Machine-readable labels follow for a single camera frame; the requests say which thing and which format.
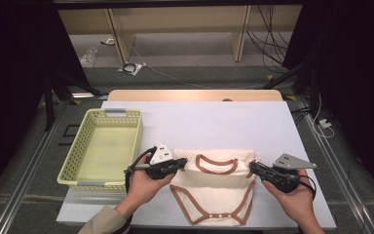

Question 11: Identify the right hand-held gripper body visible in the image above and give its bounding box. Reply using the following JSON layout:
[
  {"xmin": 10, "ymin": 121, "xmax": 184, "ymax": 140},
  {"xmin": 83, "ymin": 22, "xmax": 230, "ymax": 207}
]
[{"xmin": 261, "ymin": 153, "xmax": 318, "ymax": 194}]

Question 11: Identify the black curtain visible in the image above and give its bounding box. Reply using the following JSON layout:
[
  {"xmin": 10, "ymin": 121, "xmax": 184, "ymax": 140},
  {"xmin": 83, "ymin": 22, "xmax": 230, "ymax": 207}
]
[
  {"xmin": 0, "ymin": 0, "xmax": 91, "ymax": 206},
  {"xmin": 281, "ymin": 0, "xmax": 374, "ymax": 206}
]

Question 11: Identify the aluminium floor rail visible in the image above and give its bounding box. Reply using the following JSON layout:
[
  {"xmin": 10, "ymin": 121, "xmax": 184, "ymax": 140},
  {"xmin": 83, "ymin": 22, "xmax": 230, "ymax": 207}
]
[
  {"xmin": 296, "ymin": 96, "xmax": 374, "ymax": 234},
  {"xmin": 0, "ymin": 103, "xmax": 66, "ymax": 234}
]

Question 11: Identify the bundle of black cables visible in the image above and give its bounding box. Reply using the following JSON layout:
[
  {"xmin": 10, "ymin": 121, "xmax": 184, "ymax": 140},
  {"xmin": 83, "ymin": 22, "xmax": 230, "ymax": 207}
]
[{"xmin": 246, "ymin": 4, "xmax": 293, "ymax": 74}]

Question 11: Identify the cream baby bodysuit brown trim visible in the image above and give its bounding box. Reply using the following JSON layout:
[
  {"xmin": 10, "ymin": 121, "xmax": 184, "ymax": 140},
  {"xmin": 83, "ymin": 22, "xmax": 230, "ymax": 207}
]
[{"xmin": 169, "ymin": 148, "xmax": 257, "ymax": 227}]

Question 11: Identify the person's right hand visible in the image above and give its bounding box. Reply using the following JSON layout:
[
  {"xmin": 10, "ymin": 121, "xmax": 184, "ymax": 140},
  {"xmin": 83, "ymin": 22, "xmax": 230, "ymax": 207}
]
[{"xmin": 262, "ymin": 169, "xmax": 317, "ymax": 230}]

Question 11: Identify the white table cover board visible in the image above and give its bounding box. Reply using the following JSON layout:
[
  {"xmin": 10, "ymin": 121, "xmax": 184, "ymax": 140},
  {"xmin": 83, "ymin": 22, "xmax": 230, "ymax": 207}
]
[{"xmin": 56, "ymin": 100, "xmax": 338, "ymax": 230}]

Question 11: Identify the clear plastic bag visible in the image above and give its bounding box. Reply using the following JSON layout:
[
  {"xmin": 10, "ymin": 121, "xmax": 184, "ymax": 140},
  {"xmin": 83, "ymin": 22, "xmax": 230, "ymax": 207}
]
[{"xmin": 79, "ymin": 47, "xmax": 98, "ymax": 67}]

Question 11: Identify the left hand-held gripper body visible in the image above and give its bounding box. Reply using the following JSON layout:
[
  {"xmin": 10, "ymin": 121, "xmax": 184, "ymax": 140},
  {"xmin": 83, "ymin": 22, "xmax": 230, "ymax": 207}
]
[{"xmin": 145, "ymin": 141, "xmax": 180, "ymax": 180}]

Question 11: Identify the thin white floor cable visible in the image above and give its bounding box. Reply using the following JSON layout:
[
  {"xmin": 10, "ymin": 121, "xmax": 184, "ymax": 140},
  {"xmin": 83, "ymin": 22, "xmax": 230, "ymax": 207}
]
[{"xmin": 123, "ymin": 35, "xmax": 264, "ymax": 91}]

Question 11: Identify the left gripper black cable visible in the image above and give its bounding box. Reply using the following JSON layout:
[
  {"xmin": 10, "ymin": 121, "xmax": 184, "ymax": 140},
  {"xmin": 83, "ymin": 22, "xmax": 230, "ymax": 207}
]
[{"xmin": 123, "ymin": 145, "xmax": 159, "ymax": 194}]

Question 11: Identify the plastic bag with black cable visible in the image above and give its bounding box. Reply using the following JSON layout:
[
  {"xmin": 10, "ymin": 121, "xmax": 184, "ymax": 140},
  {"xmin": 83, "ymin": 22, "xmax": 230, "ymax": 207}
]
[{"xmin": 118, "ymin": 61, "xmax": 143, "ymax": 77}]

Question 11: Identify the black metal stand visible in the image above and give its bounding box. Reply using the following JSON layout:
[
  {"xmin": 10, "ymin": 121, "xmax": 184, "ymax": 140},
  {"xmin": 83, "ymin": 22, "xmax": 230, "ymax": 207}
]
[
  {"xmin": 43, "ymin": 69, "xmax": 110, "ymax": 131},
  {"xmin": 261, "ymin": 58, "xmax": 320, "ymax": 115}
]

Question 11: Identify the pale green plastic basket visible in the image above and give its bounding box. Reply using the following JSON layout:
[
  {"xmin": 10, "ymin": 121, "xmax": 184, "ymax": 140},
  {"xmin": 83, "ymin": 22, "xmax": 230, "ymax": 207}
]
[{"xmin": 56, "ymin": 107, "xmax": 144, "ymax": 193}]

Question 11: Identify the white plug cable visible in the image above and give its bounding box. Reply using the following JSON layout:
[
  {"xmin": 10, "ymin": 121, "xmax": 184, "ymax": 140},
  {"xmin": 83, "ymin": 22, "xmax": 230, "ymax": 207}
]
[{"xmin": 311, "ymin": 92, "xmax": 335, "ymax": 139}]

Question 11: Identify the light wooden table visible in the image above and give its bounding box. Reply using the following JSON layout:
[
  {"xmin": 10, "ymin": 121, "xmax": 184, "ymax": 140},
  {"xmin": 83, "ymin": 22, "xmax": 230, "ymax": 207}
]
[{"xmin": 107, "ymin": 89, "xmax": 284, "ymax": 102}]

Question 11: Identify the person's left hand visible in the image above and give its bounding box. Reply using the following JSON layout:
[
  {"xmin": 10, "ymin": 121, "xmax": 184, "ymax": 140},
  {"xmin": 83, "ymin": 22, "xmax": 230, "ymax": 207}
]
[{"xmin": 118, "ymin": 154, "xmax": 175, "ymax": 217}]

